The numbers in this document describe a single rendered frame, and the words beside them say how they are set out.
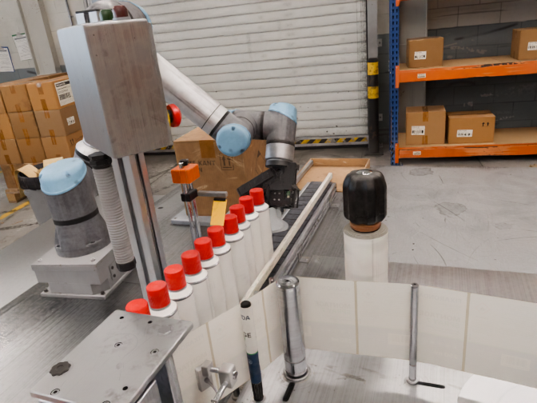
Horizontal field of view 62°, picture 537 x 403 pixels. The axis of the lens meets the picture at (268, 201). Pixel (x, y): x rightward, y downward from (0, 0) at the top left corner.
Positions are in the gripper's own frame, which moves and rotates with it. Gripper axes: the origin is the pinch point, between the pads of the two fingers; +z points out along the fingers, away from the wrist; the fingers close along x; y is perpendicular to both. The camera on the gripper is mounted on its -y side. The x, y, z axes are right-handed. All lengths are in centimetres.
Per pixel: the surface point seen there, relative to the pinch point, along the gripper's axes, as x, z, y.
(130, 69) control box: -58, -21, -1
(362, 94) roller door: 373, -175, -41
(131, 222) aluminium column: -35.8, -0.2, -14.8
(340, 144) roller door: 398, -126, -67
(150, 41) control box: -57, -26, 1
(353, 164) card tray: 82, -37, 7
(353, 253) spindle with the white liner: -22.5, 2.2, 26.7
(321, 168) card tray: 80, -35, -7
